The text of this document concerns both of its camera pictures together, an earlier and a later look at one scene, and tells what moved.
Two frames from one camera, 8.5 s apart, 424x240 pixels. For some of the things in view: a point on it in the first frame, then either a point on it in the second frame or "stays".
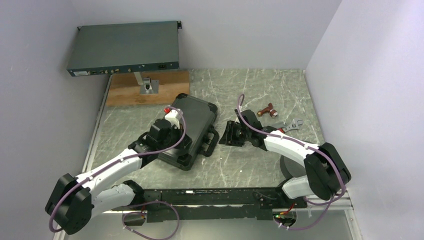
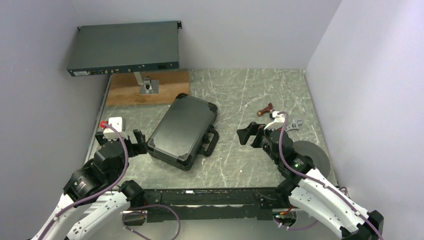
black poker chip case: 201,116 stays
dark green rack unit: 120,48 stays
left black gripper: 184,144 -> 139,147
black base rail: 195,204 stays
